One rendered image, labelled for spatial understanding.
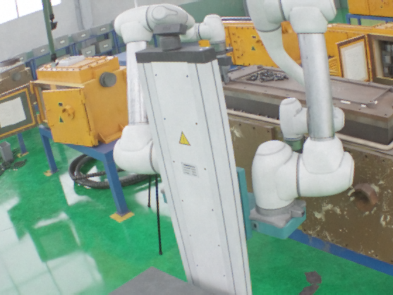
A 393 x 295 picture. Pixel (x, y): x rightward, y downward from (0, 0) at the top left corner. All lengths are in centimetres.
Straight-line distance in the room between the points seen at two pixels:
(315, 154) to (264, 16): 50
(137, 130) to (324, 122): 83
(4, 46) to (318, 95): 965
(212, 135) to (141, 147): 53
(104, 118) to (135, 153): 241
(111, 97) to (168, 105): 279
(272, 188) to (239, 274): 40
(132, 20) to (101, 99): 236
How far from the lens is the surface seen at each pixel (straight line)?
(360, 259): 233
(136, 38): 202
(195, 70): 146
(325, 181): 156
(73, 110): 425
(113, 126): 443
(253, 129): 235
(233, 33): 614
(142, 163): 197
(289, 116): 184
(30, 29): 1095
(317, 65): 151
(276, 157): 157
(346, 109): 203
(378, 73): 507
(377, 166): 192
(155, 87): 164
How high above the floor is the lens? 203
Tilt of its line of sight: 22 degrees down
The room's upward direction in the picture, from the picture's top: 11 degrees counter-clockwise
